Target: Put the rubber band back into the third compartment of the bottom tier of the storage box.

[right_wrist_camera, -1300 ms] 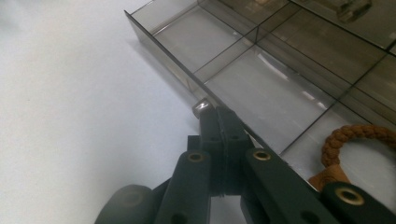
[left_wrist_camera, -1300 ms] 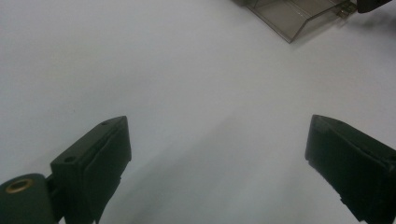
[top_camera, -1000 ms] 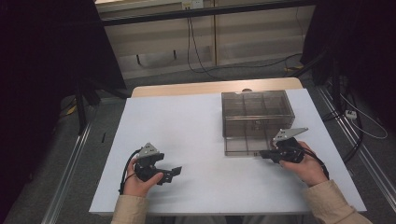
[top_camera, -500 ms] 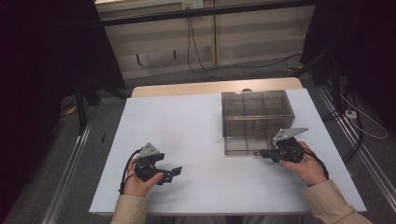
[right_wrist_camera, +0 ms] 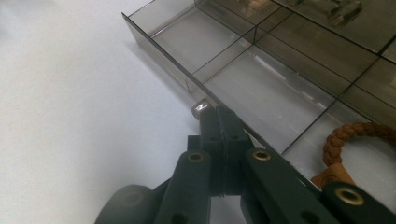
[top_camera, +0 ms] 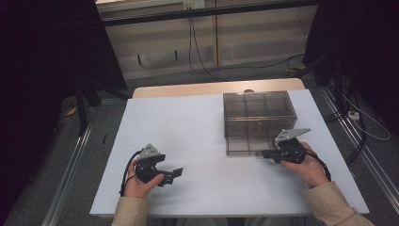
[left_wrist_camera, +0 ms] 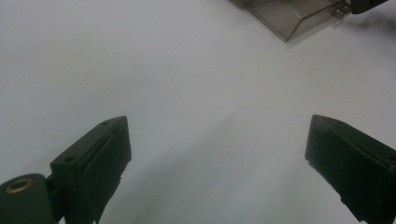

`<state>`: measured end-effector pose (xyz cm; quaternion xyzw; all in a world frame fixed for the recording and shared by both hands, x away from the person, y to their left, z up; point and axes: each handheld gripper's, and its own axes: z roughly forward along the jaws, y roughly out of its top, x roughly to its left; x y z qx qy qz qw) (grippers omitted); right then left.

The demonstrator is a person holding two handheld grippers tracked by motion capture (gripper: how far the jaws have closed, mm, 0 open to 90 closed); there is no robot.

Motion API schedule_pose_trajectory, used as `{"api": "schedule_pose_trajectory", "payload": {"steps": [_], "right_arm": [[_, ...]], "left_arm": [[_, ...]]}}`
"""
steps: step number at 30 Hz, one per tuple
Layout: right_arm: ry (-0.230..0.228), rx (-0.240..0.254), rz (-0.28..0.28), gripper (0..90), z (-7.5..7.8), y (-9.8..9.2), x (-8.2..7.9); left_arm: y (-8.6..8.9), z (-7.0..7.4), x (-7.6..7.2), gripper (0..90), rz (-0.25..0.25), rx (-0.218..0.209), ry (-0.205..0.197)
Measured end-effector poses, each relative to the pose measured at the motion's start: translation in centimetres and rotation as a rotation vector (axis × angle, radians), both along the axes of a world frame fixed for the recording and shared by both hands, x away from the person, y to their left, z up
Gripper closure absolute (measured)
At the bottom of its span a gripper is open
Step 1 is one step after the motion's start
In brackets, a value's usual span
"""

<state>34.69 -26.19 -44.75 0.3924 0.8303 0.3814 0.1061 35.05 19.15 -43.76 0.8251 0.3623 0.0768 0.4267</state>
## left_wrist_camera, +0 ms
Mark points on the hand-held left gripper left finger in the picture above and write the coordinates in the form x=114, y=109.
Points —
x=93, y=168

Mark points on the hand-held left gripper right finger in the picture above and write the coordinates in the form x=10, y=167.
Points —
x=358, y=168

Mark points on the transparent grey drawer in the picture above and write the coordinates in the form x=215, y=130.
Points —
x=289, y=18

